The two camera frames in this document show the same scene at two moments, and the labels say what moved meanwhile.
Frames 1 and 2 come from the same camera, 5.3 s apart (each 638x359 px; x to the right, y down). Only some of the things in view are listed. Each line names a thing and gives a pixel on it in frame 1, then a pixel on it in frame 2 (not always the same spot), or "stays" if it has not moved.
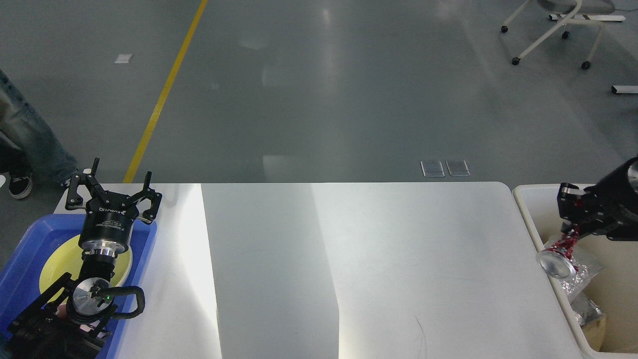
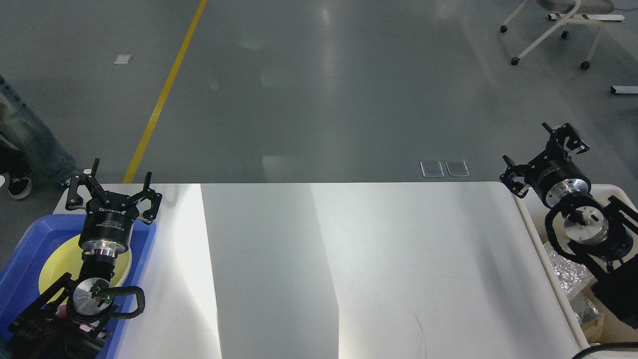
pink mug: (62, 312) stays
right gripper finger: (625, 231) to (555, 147)
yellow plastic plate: (66, 257) stays
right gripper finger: (580, 210) to (513, 179)
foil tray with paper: (585, 310) stays
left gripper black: (109, 216) stays
